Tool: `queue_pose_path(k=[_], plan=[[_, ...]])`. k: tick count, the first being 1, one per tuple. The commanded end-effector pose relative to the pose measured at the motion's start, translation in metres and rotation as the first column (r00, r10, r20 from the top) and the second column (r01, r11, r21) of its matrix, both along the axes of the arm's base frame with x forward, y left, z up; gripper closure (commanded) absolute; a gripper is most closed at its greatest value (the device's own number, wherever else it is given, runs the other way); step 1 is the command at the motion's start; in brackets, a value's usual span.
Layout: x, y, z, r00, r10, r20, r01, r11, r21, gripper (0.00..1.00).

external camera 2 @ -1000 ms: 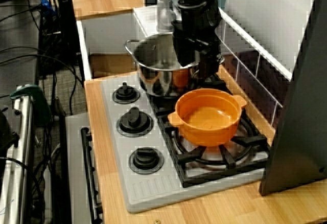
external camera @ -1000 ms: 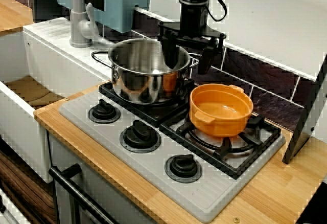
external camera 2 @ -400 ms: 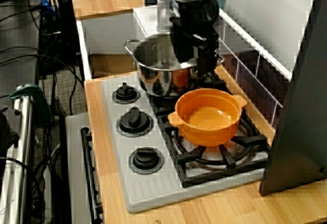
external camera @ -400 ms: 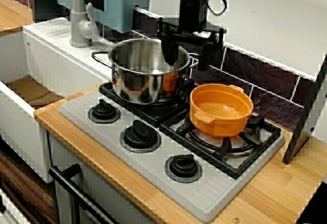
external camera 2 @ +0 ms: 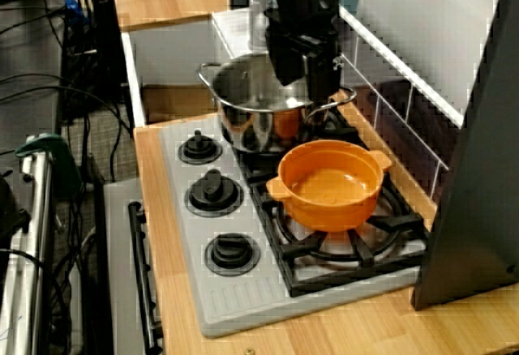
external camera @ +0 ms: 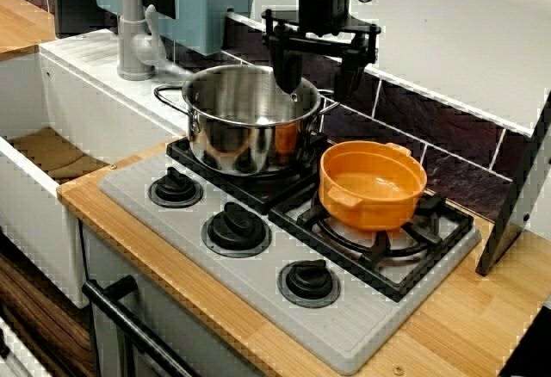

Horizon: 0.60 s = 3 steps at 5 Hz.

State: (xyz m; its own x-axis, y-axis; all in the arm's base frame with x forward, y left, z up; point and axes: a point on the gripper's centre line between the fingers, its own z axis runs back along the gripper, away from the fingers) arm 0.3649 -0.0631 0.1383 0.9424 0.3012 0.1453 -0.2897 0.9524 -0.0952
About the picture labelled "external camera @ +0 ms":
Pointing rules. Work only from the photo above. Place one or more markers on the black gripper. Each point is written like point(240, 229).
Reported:
point(323, 2)

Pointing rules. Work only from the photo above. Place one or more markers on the orange plastic pot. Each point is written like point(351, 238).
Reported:
point(374, 205)

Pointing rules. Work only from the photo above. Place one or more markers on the stainless steel pot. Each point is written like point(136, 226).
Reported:
point(241, 136)

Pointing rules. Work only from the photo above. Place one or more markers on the dark tile backsplash panel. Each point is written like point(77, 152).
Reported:
point(430, 136)

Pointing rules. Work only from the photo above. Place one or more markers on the teal box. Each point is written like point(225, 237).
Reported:
point(206, 7)

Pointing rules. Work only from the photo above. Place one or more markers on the black burner grate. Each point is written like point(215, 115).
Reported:
point(437, 256)
point(215, 181)

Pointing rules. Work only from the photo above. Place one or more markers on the black stove knob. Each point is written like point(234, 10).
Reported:
point(309, 283)
point(237, 230)
point(175, 187)

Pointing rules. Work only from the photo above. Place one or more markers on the grey toy faucet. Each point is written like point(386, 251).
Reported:
point(131, 28)

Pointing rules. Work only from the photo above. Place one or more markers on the dark grey side panel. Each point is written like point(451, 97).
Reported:
point(516, 187)

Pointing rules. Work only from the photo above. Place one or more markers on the grey stove top panel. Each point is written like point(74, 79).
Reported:
point(344, 334)

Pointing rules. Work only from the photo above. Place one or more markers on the wooden countertop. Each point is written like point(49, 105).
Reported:
point(452, 317)

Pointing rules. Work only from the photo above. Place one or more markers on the wooden table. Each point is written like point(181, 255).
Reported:
point(21, 24)

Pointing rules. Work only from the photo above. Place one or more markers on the white oven door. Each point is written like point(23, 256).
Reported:
point(206, 360)

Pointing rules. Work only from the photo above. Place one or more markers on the white sink basin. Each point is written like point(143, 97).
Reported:
point(26, 222)

